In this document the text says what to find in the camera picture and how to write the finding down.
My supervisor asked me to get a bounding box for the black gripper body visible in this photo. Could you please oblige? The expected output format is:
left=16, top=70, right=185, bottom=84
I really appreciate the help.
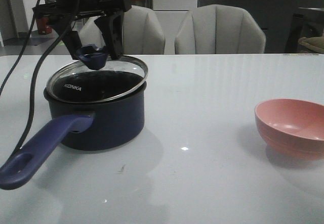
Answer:
left=33, top=0, right=131, bottom=24

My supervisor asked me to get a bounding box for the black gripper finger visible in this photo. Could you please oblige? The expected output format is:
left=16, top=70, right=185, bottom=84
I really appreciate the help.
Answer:
left=52, top=22, right=82, bottom=60
left=95, top=11, right=124, bottom=60

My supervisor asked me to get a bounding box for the glass lid with blue knob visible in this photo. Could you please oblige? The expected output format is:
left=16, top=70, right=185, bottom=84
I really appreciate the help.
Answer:
left=46, top=44, right=148, bottom=104

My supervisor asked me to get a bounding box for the pink bowl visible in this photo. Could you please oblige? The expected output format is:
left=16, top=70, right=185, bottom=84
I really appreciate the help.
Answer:
left=255, top=99, right=323, bottom=161

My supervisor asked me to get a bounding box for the red trash bin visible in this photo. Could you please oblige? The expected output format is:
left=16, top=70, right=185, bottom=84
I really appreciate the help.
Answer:
left=36, top=17, right=52, bottom=35

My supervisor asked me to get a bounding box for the left grey upholstered chair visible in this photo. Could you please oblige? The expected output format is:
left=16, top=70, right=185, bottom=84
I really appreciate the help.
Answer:
left=79, top=5, right=166, bottom=55

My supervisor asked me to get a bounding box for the grey upholstered chair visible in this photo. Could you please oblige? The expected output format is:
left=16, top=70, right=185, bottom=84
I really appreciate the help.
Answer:
left=174, top=5, right=266, bottom=54
left=79, top=5, right=166, bottom=55

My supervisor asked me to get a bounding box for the white cabinet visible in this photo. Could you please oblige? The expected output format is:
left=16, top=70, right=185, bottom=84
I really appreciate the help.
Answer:
left=152, top=0, right=197, bottom=55

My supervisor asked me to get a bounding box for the dark blue saucepan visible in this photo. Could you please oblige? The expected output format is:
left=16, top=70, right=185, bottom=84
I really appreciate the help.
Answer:
left=1, top=84, right=146, bottom=190

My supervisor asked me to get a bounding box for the right grey upholstered chair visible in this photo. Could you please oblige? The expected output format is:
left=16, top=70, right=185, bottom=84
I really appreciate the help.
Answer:
left=174, top=5, right=266, bottom=54

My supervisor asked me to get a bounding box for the dark grey counter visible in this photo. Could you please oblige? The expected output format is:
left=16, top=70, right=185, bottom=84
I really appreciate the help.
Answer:
left=198, top=0, right=323, bottom=54

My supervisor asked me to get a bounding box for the olive cushion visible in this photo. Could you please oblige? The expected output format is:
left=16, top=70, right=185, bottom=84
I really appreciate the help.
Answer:
left=298, top=36, right=323, bottom=54

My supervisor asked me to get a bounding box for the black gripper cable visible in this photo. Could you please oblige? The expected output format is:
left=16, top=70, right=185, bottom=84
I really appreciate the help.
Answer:
left=0, top=0, right=84, bottom=156

